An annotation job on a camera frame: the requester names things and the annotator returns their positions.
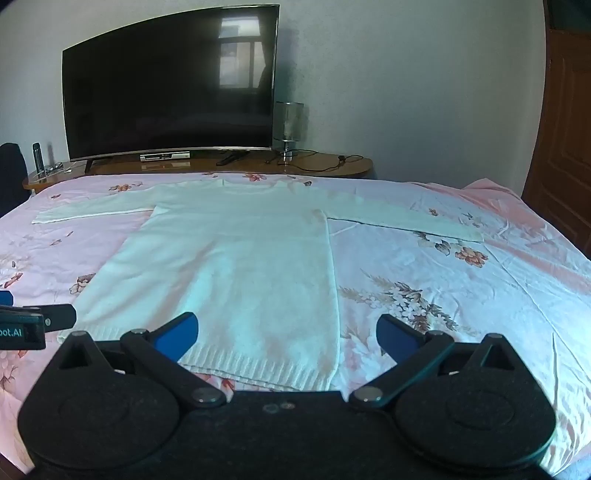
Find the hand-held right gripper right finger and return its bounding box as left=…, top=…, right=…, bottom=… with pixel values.
left=348, top=314, right=532, bottom=411

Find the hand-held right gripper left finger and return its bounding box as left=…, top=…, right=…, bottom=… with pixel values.
left=52, top=312, right=228, bottom=409

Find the light teal white towel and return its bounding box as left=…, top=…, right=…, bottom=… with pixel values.
left=31, top=179, right=483, bottom=392

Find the pink floral bed sheet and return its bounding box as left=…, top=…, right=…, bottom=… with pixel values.
left=0, top=172, right=591, bottom=474

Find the silver set-top box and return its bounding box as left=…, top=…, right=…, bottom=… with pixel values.
left=140, top=150, right=192, bottom=162

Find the wooden television stand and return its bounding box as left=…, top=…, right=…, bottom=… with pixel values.
left=23, top=148, right=374, bottom=191

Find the clear glass cup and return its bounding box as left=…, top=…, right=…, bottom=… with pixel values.
left=272, top=102, right=305, bottom=162

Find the black curved television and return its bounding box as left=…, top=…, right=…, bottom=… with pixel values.
left=61, top=4, right=280, bottom=163

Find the brown wooden door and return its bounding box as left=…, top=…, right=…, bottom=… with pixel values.
left=522, top=0, right=591, bottom=261

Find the black lamp cable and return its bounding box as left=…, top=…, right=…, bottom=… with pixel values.
left=265, top=148, right=365, bottom=171

